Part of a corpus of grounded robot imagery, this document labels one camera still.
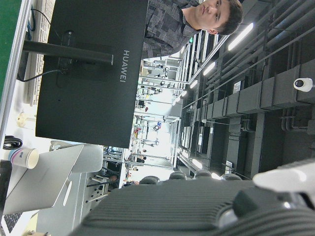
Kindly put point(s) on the black monitor stand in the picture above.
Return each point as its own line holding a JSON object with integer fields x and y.
{"x": 73, "y": 51}

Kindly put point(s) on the black box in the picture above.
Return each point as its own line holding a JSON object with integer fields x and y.
{"x": 5, "y": 182}

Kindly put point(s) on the white keyboard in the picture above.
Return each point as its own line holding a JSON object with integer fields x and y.
{"x": 37, "y": 81}

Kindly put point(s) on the black ceiling air duct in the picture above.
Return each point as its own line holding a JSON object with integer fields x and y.
{"x": 270, "y": 93}

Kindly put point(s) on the black Huawei monitor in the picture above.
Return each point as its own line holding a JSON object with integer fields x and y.
{"x": 98, "y": 103}

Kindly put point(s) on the small cream plastic object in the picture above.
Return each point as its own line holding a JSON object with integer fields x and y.
{"x": 22, "y": 119}

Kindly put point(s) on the silver laptop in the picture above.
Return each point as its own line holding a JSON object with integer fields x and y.
{"x": 44, "y": 179}

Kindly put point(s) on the dark ribbed right robot hand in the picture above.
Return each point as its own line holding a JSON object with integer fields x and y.
{"x": 172, "y": 209}

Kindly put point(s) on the white security camera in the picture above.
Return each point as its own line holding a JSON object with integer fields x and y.
{"x": 303, "y": 84}

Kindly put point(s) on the aluminium frame rail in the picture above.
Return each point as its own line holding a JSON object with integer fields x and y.
{"x": 14, "y": 49}

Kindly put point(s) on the long ceiling light strip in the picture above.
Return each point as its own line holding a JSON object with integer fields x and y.
{"x": 241, "y": 37}

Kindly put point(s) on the white paper cup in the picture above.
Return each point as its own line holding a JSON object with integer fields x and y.
{"x": 23, "y": 158}

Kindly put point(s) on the man in patterned grey shirt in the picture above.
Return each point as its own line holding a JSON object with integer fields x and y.
{"x": 167, "y": 27}

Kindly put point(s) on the green board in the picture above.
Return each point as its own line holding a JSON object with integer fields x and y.
{"x": 7, "y": 37}

